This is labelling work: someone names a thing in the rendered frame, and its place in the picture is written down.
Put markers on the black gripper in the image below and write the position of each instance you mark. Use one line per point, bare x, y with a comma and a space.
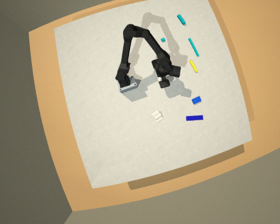
164, 83

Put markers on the small blue block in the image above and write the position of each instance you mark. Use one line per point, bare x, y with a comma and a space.
196, 100

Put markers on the dark blue flat bar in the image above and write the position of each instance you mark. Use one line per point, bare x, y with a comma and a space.
198, 117

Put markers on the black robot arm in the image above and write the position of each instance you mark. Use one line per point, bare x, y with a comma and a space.
164, 58

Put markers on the teal rectangular bar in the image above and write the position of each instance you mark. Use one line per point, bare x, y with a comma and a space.
181, 19

